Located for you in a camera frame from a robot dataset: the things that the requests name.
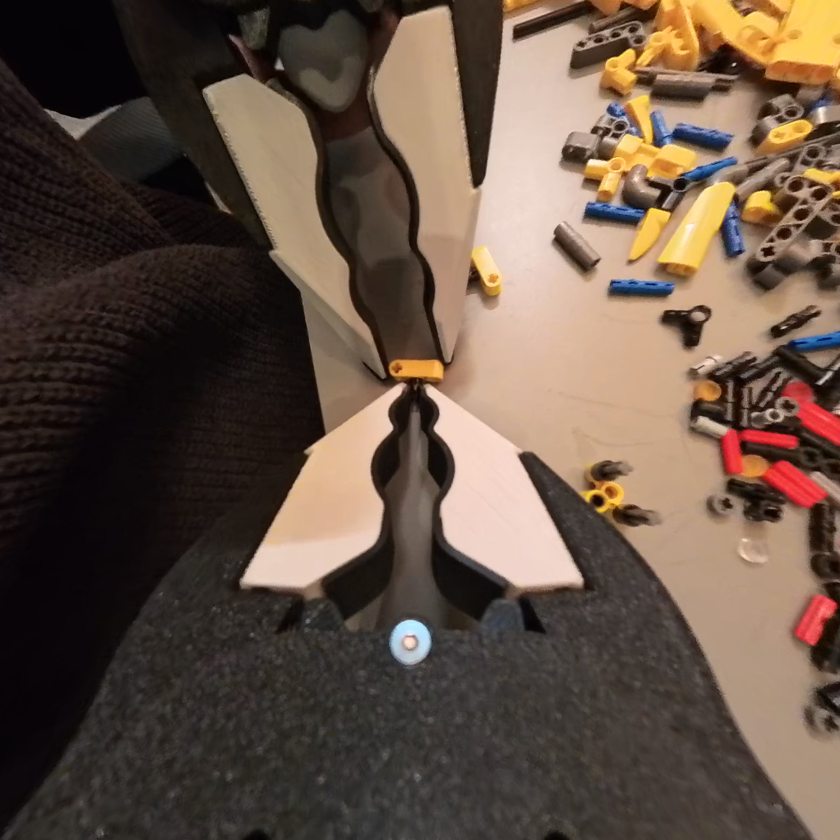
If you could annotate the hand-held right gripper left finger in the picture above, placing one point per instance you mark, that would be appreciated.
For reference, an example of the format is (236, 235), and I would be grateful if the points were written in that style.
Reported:
(315, 525)

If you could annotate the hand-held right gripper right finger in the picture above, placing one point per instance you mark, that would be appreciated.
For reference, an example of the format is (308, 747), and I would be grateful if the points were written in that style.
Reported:
(512, 525)

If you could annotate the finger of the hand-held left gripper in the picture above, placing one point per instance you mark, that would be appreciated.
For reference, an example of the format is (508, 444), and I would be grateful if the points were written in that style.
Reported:
(275, 164)
(439, 131)

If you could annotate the yellow short beam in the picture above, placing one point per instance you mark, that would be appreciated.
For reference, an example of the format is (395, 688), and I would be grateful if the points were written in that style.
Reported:
(487, 270)
(413, 369)

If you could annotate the grey elbow pipe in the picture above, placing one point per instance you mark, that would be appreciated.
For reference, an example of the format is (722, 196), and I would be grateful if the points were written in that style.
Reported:
(635, 180)

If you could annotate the black long axle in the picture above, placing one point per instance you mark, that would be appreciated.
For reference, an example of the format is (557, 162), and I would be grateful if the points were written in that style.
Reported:
(544, 23)

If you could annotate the cluster of yellow pinned beams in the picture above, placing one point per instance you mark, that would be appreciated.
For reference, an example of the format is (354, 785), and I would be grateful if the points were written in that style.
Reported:
(607, 495)

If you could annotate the grey angled block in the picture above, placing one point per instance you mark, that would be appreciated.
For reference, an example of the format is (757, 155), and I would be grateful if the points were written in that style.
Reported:
(577, 145)

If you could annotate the grey holed connector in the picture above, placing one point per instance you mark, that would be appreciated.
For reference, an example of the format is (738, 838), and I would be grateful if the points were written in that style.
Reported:
(613, 128)

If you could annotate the yellow cross connector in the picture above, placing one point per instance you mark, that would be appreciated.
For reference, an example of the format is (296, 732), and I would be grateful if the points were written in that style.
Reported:
(607, 172)

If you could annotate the yellow pointed fin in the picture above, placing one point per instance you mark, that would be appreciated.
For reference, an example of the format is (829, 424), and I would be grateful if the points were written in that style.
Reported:
(651, 229)
(640, 115)

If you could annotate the grey tube connector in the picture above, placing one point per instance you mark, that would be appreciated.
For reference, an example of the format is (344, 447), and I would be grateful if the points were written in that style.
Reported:
(577, 246)

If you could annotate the blue long pin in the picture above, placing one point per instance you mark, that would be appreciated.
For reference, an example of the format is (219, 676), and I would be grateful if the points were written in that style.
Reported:
(641, 287)
(702, 136)
(659, 128)
(615, 212)
(733, 229)
(712, 172)
(814, 341)

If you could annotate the grey small bush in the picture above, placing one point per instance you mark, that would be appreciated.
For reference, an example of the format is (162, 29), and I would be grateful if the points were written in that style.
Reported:
(719, 504)

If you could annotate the clear round stud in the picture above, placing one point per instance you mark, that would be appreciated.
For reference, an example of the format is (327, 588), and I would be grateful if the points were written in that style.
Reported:
(753, 550)

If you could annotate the dark knit sweater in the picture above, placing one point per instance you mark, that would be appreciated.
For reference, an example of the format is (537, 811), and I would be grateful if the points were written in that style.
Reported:
(131, 361)

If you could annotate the black three-way connector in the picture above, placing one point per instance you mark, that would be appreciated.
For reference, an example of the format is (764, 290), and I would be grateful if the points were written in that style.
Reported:
(688, 321)

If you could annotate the yellow wedge panel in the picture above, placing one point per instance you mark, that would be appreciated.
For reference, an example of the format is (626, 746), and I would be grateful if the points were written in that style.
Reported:
(695, 229)

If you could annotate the pile of black red pins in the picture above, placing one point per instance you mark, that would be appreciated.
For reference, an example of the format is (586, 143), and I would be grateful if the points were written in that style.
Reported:
(787, 446)

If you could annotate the heap of grey yellow parts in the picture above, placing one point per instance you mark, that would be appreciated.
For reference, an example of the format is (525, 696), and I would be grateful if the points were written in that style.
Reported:
(787, 39)

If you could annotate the black long pin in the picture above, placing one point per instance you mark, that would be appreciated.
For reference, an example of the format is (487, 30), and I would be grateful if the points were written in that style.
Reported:
(795, 321)

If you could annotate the yellow bracket piece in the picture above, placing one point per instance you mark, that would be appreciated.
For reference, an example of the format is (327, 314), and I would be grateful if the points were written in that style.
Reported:
(669, 161)

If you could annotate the grey perforated frame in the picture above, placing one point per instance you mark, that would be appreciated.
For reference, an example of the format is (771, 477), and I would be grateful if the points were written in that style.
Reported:
(816, 211)

